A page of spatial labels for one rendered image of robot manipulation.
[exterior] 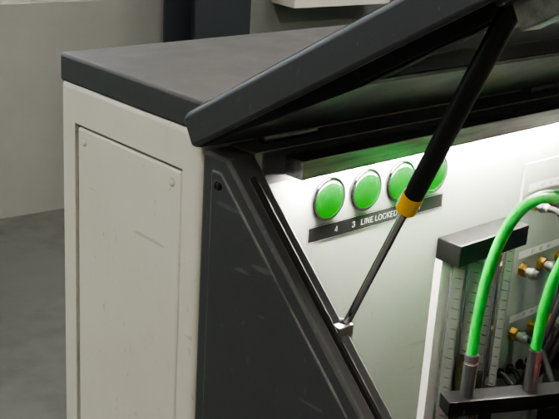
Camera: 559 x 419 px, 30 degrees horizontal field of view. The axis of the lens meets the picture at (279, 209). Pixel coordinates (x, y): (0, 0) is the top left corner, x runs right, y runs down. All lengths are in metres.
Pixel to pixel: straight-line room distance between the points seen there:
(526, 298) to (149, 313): 0.59
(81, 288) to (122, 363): 0.11
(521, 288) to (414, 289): 0.24
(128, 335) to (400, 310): 0.34
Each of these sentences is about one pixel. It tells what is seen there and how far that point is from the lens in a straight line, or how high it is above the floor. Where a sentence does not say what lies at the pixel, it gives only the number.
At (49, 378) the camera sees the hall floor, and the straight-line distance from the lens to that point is 3.64.
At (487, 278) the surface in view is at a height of 1.27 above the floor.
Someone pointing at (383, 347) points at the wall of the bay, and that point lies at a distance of 1.34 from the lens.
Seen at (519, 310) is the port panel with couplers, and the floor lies 1.13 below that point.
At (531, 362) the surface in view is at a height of 1.14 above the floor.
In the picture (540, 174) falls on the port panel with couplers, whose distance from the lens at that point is 1.49.
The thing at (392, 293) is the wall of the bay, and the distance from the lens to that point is 1.31.
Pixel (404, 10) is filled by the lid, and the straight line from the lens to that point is 0.83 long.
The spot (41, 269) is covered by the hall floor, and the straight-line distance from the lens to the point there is 4.49.
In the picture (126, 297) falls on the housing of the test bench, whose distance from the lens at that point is 1.26.
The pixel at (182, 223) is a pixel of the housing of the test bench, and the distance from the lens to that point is 1.13.
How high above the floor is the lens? 1.75
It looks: 20 degrees down
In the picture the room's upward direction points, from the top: 4 degrees clockwise
